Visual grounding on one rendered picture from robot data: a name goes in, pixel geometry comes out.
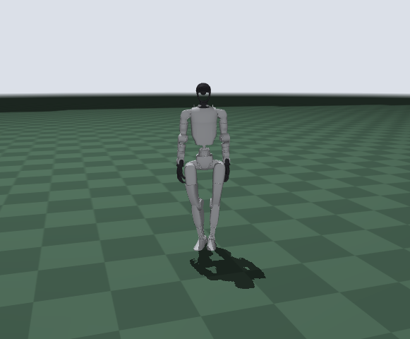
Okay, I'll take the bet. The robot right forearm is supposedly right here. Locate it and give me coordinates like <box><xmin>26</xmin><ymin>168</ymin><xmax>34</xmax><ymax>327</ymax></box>
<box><xmin>176</xmin><ymin>134</ymin><xmax>186</xmax><ymax>165</ymax></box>

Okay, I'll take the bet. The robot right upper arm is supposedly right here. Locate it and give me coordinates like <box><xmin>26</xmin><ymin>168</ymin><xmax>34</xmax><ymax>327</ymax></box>
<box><xmin>179</xmin><ymin>109</ymin><xmax>191</xmax><ymax>143</ymax></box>

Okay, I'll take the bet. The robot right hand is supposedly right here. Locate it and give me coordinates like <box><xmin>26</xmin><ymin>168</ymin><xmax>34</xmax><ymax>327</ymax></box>
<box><xmin>176</xmin><ymin>160</ymin><xmax>186</xmax><ymax>183</ymax></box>

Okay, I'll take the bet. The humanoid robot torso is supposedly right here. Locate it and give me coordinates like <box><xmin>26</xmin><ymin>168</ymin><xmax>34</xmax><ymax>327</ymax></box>
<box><xmin>191</xmin><ymin>105</ymin><xmax>217</xmax><ymax>170</ymax></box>

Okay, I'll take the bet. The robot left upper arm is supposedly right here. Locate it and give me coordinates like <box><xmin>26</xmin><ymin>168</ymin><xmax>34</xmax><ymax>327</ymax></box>
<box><xmin>216</xmin><ymin>109</ymin><xmax>230</xmax><ymax>142</ymax></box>

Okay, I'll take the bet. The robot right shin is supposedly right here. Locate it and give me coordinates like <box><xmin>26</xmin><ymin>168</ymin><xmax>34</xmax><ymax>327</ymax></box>
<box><xmin>191</xmin><ymin>206</ymin><xmax>205</xmax><ymax>240</ymax></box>

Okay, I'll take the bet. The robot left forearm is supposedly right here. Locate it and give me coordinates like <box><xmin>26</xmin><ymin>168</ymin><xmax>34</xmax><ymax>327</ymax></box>
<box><xmin>221</xmin><ymin>136</ymin><xmax>230</xmax><ymax>164</ymax></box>

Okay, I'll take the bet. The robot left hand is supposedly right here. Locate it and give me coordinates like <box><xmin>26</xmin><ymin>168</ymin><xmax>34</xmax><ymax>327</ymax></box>
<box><xmin>224</xmin><ymin>159</ymin><xmax>230</xmax><ymax>182</ymax></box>

